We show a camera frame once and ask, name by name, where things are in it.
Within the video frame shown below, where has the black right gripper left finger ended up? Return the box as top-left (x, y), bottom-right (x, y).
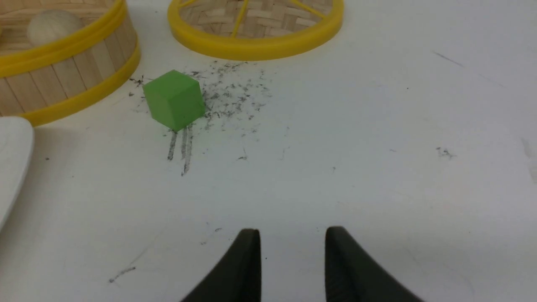
top-left (182, 228), bottom-right (262, 302)

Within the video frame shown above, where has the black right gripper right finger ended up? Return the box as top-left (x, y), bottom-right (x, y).
top-left (325, 226), bottom-right (422, 302)

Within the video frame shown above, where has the beige steamed bun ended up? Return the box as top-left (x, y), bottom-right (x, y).
top-left (26, 9), bottom-right (84, 47)

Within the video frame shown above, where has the white square plate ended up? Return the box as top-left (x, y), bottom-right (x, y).
top-left (0, 117), bottom-right (34, 228)

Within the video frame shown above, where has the green cube block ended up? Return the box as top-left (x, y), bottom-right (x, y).
top-left (143, 70), bottom-right (206, 132)

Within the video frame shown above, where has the woven bamboo steamer lid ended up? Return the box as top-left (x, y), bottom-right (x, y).
top-left (167, 0), bottom-right (344, 61)

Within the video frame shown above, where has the bamboo steamer basket yellow rim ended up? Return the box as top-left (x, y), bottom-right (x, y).
top-left (0, 0), bottom-right (141, 126)

